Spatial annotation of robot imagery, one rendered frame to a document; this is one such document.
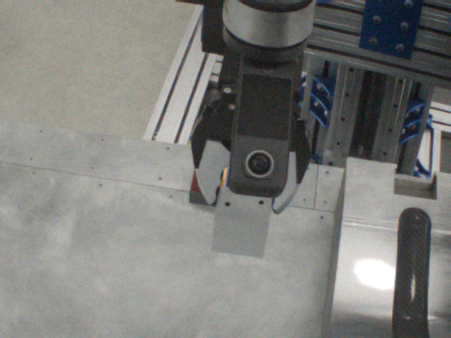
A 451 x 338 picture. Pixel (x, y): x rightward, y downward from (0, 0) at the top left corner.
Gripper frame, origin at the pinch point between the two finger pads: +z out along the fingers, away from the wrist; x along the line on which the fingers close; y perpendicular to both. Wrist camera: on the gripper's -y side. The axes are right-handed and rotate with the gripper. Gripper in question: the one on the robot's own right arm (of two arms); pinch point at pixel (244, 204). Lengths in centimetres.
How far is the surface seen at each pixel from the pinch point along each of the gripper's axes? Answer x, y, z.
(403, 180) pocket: -17.2, 13.7, 7.7
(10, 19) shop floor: 76, 141, 95
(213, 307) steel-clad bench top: 1.7, -1.7, 15.0
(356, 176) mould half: -11.2, 11.6, 6.0
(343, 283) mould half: -10.9, -2.7, 6.7
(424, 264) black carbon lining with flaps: -19.7, 1.1, 6.7
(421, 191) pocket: -19.7, 13.4, 8.7
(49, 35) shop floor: 62, 135, 95
